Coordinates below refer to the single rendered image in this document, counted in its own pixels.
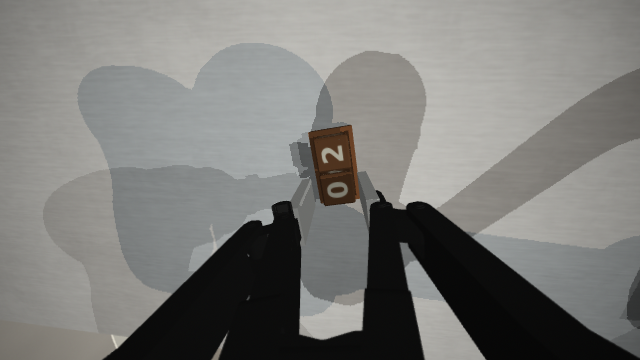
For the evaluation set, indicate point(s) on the brown wooden tray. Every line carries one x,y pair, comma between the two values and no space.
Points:
348,130

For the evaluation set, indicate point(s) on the brown calendar cube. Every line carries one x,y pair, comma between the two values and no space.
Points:
332,152
337,187

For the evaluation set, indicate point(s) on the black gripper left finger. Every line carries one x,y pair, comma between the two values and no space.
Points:
192,323

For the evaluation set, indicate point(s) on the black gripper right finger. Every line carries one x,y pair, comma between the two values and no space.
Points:
505,315

